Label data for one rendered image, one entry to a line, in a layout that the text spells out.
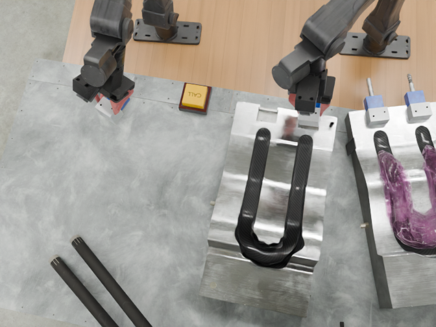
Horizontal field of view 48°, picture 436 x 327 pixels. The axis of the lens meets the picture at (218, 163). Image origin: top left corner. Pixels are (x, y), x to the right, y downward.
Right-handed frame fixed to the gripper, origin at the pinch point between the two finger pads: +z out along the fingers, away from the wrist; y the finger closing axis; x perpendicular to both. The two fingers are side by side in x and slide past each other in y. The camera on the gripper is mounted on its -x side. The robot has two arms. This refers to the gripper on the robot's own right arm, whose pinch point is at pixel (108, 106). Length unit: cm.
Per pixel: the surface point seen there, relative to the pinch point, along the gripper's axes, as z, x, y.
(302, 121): -10.0, 21.0, 42.6
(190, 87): 0.6, 21.6, 10.7
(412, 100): -15, 44, 63
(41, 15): 66, 78, -104
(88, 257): 24.4, -24.8, 16.2
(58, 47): 70, 70, -86
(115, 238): 24.9, -16.1, 17.7
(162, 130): 10.3, 11.4, 10.2
